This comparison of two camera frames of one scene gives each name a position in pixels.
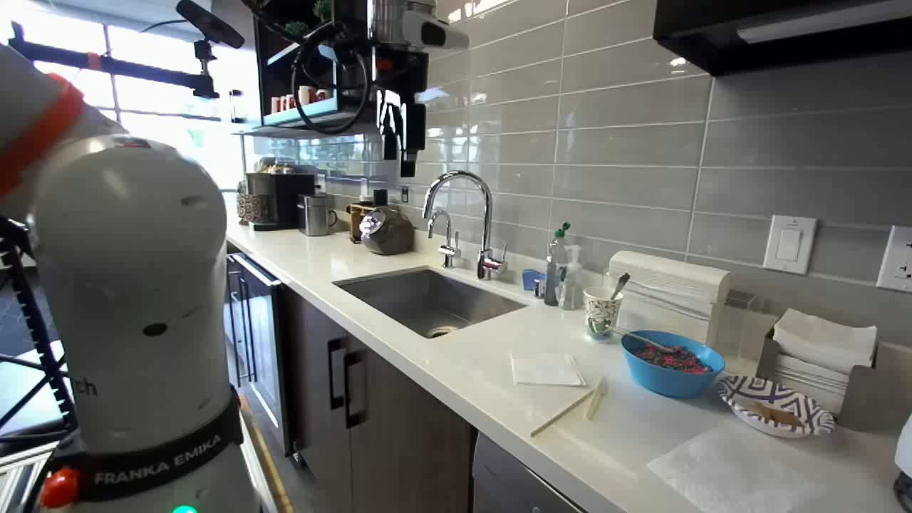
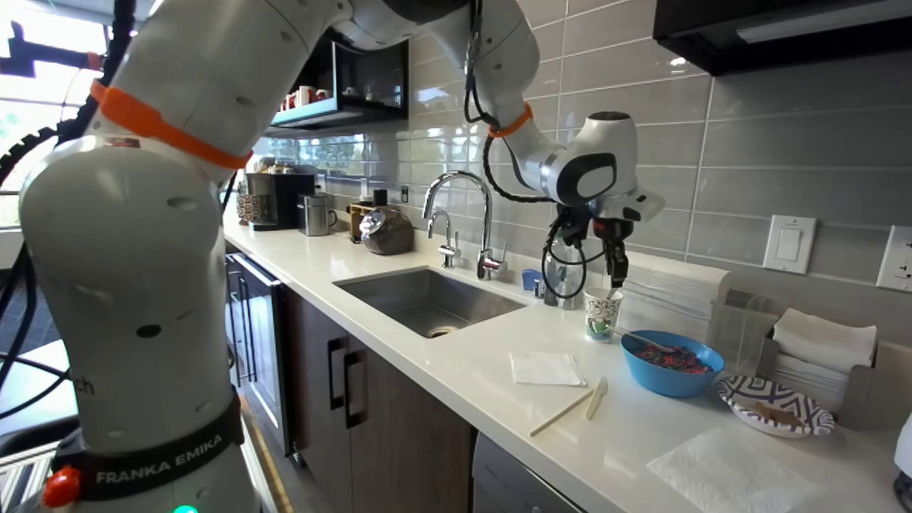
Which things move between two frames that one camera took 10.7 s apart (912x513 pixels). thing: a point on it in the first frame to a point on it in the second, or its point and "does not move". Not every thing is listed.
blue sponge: x=531 y=274 does not move
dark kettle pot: x=382 y=230 does not move
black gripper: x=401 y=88 to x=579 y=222
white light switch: x=791 y=243 does not move
